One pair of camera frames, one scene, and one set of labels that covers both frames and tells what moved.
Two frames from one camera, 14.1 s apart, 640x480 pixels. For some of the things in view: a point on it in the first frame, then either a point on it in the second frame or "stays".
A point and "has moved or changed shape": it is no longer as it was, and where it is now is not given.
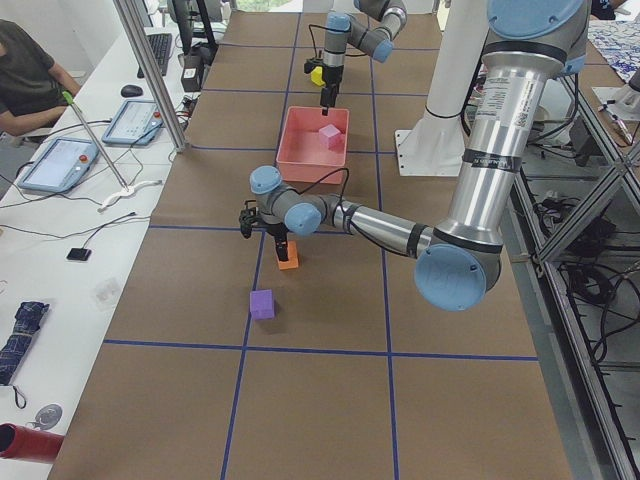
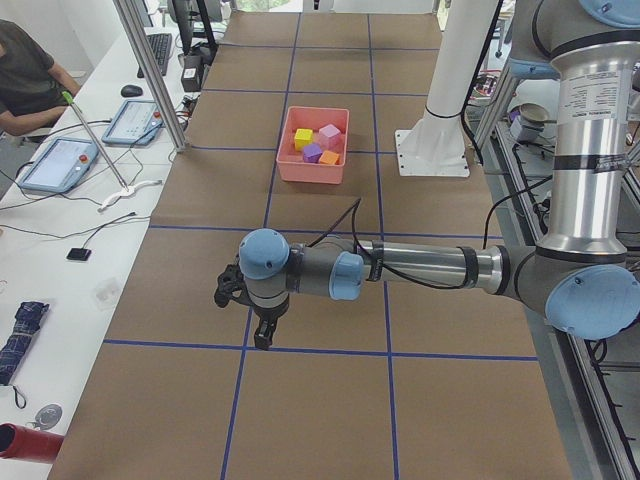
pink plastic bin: (301, 157) stays
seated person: (31, 84) stays
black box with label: (191, 73) stays
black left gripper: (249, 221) -> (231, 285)
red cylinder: (24, 443) stays
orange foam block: (292, 262) has moved or changed shape
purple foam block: (261, 304) has moved or changed shape
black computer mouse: (131, 90) stays
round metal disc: (47, 417) stays
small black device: (80, 254) stays
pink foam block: (330, 137) stays
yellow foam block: (316, 76) -> (302, 137)
